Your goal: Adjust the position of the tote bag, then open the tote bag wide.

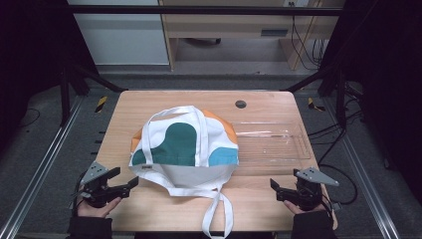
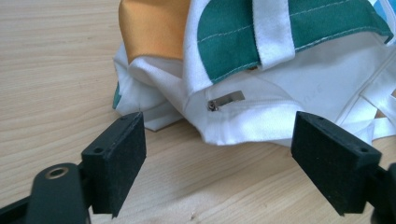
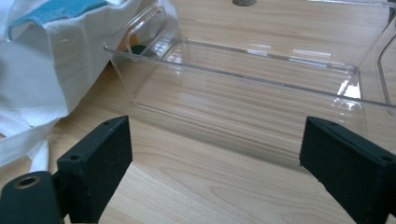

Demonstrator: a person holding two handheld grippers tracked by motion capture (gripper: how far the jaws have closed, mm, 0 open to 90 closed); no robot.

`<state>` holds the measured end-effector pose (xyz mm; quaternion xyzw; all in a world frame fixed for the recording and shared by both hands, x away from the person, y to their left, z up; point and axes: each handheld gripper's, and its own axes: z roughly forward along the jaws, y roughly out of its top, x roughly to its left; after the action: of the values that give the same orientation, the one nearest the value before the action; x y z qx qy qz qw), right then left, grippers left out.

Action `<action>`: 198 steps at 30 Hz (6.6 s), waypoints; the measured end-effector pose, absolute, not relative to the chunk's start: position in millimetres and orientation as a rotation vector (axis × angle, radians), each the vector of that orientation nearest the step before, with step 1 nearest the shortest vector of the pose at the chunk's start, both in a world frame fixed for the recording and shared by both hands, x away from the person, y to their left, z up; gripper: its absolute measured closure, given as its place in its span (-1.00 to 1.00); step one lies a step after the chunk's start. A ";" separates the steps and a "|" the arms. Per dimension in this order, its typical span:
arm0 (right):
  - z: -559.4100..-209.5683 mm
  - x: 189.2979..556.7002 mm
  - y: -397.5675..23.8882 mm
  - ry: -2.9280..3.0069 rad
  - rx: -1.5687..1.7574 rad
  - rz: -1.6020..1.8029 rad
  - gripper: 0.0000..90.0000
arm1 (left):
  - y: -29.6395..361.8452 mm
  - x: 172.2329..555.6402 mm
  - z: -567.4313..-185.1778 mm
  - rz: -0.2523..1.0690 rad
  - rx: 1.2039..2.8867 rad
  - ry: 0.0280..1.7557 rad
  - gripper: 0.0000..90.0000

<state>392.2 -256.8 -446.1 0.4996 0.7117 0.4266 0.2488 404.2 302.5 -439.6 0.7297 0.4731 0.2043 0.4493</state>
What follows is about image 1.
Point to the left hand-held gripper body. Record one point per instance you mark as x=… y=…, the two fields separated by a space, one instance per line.
x=99 y=194

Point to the yellow black tape marker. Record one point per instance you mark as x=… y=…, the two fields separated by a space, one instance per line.
x=101 y=103
x=313 y=104

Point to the clear plastic tray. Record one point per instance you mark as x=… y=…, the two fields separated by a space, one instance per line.
x=272 y=146

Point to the aluminium floor rail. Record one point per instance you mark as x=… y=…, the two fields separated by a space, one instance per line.
x=363 y=172
x=43 y=166

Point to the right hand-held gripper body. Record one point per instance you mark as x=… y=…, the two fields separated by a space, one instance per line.
x=308 y=194

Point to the person's left hand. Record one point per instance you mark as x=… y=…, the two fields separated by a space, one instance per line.
x=94 y=211

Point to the white cabinet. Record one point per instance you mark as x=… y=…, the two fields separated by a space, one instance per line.
x=122 y=40

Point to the black curtain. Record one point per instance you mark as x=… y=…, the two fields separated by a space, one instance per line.
x=33 y=49
x=384 y=83

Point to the white tote bag colour patches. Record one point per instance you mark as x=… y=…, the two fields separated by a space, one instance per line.
x=180 y=146

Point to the light wooden office desk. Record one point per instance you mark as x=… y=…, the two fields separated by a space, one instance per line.
x=232 y=25

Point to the black horizontal frame bar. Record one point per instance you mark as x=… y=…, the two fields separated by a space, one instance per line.
x=199 y=10

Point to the person's right hand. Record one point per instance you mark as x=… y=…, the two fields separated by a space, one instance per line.
x=303 y=211

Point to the black metal frame stand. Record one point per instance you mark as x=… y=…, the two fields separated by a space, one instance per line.
x=65 y=96
x=340 y=99

